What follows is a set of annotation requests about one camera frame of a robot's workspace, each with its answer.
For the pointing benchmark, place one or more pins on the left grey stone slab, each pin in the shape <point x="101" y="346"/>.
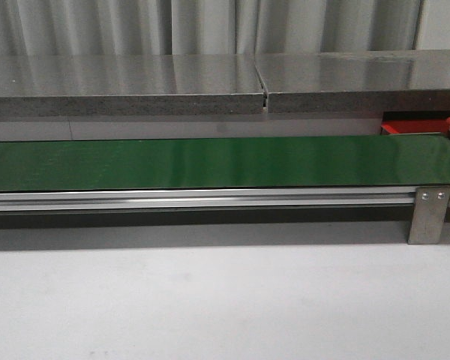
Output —
<point x="129" y="85"/>

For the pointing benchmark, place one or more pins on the grey stone slab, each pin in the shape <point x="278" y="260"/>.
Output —
<point x="345" y="82"/>
<point x="129" y="85"/>

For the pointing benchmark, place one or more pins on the red tray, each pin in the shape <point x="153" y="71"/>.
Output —
<point x="421" y="122"/>

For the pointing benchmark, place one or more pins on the green conveyor belt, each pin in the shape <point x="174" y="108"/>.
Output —
<point x="256" y="162"/>

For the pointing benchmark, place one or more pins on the right grey stone slab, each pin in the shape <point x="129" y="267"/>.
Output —
<point x="345" y="82"/>

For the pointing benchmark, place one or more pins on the grey curtain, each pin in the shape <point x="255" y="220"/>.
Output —
<point x="34" y="28"/>

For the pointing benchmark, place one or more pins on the aluminium conveyor frame rail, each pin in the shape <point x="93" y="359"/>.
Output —
<point x="203" y="199"/>

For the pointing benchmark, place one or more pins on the steel conveyor support bracket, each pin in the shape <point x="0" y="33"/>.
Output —
<point x="429" y="213"/>

